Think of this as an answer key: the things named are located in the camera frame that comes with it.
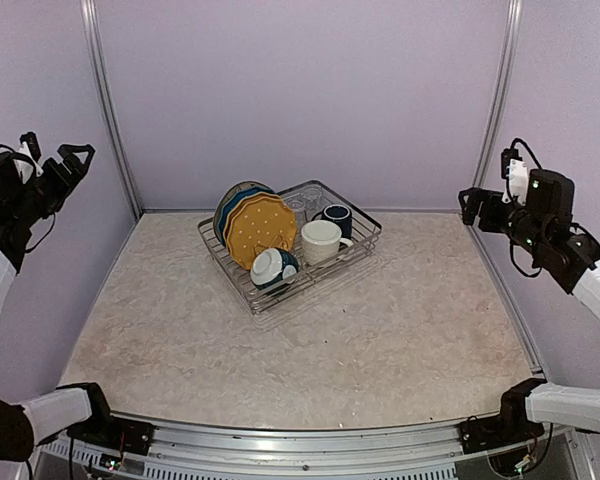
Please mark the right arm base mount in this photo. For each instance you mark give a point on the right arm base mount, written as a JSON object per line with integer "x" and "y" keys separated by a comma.
{"x": 489, "y": 433}

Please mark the blue dotted plate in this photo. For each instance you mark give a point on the blue dotted plate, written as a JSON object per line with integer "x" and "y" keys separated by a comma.
{"x": 226, "y": 208}

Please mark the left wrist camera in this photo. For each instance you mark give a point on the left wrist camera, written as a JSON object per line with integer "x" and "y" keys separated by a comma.
{"x": 27, "y": 158}

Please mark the aluminium frame post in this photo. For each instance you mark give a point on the aluminium frame post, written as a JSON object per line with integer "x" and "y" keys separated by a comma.
{"x": 105, "y": 98}
{"x": 498, "y": 104}

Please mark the white ribbed mug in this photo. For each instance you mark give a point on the white ribbed mug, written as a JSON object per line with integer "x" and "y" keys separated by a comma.
{"x": 321, "y": 240}

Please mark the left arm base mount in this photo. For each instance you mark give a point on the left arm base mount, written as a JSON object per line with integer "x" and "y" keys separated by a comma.
{"x": 120, "y": 434}

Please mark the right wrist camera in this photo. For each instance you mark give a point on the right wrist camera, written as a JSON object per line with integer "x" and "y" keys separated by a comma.
{"x": 516, "y": 175}

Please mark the clear drinking glass left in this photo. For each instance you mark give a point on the clear drinking glass left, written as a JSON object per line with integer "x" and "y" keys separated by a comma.
{"x": 297, "y": 205}

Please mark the clear drinking glass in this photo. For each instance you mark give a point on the clear drinking glass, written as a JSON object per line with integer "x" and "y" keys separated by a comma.
{"x": 312, "y": 199}
{"x": 297, "y": 205}

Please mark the metal wire dish rack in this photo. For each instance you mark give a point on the metal wire dish rack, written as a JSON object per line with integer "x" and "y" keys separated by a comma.
{"x": 365, "y": 233}

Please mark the aluminium front rail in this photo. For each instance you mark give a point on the aluminium front rail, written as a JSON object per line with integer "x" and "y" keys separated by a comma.
{"x": 188, "y": 451}

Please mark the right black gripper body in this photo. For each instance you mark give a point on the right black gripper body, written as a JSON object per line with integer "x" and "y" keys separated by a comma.
{"x": 493, "y": 222}

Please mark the clear drinking glass right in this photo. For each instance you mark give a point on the clear drinking glass right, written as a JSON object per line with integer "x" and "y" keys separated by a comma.
{"x": 312, "y": 199}

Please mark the yellow dotted plate front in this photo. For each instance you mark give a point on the yellow dotted plate front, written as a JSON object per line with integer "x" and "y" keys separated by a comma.
{"x": 261, "y": 223}

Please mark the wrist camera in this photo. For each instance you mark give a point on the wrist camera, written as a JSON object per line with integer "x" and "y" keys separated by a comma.
{"x": 516, "y": 175}
{"x": 27, "y": 158}

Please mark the yellow dotted plate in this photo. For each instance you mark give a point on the yellow dotted plate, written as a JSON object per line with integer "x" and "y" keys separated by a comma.
{"x": 261, "y": 223}
{"x": 243, "y": 197}

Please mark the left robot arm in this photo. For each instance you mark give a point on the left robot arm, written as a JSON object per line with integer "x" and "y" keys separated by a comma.
{"x": 25, "y": 426}

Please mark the dark blue mug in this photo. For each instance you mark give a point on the dark blue mug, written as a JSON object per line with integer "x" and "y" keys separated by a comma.
{"x": 339, "y": 214}

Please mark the blue white bowl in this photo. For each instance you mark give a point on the blue white bowl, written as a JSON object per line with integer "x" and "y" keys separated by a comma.
{"x": 272, "y": 266}

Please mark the beige patterned plate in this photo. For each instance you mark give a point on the beige patterned plate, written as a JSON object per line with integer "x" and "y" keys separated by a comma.
{"x": 240, "y": 186}

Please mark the right aluminium frame post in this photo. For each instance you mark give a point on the right aluminium frame post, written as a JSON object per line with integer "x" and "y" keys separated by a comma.
{"x": 498, "y": 104}

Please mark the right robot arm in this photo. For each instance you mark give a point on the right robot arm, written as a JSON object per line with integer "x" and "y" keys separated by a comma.
{"x": 544, "y": 228}

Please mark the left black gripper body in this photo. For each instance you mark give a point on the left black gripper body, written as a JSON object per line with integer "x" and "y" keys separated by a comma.
{"x": 48, "y": 197}

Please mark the left aluminium frame post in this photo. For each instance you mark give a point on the left aluminium frame post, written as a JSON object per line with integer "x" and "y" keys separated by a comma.
{"x": 105, "y": 98}

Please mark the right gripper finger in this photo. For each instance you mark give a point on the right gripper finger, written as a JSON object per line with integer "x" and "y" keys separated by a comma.
{"x": 470, "y": 207}
{"x": 473, "y": 194}

